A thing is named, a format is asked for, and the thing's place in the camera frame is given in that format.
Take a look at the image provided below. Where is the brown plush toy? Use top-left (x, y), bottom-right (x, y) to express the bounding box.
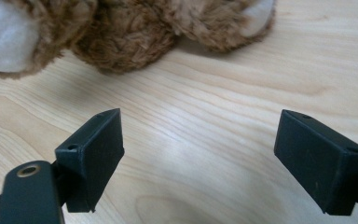
top-left (0, 0), bottom-right (277, 78)

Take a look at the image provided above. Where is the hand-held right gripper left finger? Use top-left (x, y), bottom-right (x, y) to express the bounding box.
top-left (54, 107), bottom-right (125, 214)

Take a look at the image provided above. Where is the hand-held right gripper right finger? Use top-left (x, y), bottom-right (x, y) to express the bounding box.
top-left (273, 109), bottom-right (358, 217)

